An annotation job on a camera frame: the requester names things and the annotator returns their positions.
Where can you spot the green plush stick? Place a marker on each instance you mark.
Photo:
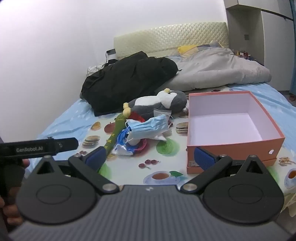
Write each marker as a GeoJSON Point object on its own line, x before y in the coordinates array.
{"type": "Point", "coordinates": [115, 134]}

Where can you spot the person's left hand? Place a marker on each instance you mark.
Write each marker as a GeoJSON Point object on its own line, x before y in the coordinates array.
{"type": "Point", "coordinates": [11, 213]}

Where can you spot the blue face mask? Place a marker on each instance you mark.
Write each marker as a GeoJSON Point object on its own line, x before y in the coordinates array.
{"type": "Point", "coordinates": [148, 126]}

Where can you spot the small white bottle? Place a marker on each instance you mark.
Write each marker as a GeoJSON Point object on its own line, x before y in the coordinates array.
{"type": "Point", "coordinates": [186, 109]}

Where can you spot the grey duvet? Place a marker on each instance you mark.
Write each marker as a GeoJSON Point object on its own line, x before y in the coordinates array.
{"type": "Point", "coordinates": [219, 69]}

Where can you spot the pink cardboard box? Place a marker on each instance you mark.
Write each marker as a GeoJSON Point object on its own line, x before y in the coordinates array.
{"type": "Point", "coordinates": [242, 153]}

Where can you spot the grey wall socket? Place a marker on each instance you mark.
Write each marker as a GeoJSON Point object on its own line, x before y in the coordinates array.
{"type": "Point", "coordinates": [246, 37]}

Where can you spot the blue plastic bag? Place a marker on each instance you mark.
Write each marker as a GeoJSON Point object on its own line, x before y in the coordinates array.
{"type": "Point", "coordinates": [122, 142]}

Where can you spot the cream quilted headboard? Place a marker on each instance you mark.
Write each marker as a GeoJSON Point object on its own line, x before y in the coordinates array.
{"type": "Point", "coordinates": [161, 39]}

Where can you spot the grey white penguin plush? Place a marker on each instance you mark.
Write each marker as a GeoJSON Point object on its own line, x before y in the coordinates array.
{"type": "Point", "coordinates": [150, 102]}

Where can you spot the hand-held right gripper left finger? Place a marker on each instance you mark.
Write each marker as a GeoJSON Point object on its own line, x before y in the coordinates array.
{"type": "Point", "coordinates": [96, 156]}

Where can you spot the food printed sheet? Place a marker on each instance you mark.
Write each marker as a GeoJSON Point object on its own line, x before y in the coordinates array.
{"type": "Point", "coordinates": [129, 171]}

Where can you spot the row of small bottles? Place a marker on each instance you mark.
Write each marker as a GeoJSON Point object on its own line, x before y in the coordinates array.
{"type": "Point", "coordinates": [242, 53]}

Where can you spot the dark red snack packet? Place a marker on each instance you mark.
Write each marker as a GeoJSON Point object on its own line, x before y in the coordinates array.
{"type": "Point", "coordinates": [170, 122]}

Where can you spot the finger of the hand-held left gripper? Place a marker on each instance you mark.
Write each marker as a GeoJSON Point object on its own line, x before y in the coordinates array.
{"type": "Point", "coordinates": [69, 144]}

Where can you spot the black jacket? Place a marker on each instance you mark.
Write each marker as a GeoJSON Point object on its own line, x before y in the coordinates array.
{"type": "Point", "coordinates": [120, 78]}

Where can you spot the yellow pillow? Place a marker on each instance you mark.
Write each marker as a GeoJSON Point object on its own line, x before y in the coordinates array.
{"type": "Point", "coordinates": [187, 49]}

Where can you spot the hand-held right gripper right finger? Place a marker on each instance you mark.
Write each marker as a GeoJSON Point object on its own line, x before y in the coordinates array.
{"type": "Point", "coordinates": [203, 158]}

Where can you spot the white cloth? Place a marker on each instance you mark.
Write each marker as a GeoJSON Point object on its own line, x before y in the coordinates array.
{"type": "Point", "coordinates": [96, 68]}

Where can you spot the shiny red packet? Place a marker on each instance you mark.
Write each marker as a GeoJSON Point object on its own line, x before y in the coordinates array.
{"type": "Point", "coordinates": [137, 116]}

